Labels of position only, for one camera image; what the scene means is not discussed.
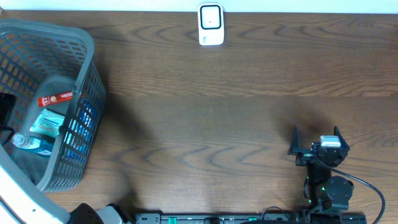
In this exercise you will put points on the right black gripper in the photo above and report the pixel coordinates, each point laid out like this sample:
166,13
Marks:
305,155

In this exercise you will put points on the blue Oreo packet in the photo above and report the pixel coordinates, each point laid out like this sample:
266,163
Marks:
80,131

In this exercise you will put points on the mint green snack packet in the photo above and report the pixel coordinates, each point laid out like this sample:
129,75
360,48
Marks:
48,123

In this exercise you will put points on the blue liquid bottle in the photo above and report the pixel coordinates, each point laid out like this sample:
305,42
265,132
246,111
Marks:
32,144

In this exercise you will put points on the red snack stick packet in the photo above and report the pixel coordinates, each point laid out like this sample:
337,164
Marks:
54,99

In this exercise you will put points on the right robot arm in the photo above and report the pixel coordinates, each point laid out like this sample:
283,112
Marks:
325,193

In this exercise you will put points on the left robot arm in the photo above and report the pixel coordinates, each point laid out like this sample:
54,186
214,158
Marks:
23,202

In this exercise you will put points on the white barcode scanner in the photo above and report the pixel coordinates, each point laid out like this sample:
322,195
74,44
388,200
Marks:
210,24

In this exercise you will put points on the grey plastic basket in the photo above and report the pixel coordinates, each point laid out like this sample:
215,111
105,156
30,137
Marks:
41,59

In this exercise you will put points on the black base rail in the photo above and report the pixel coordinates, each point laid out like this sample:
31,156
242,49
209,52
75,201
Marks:
156,218

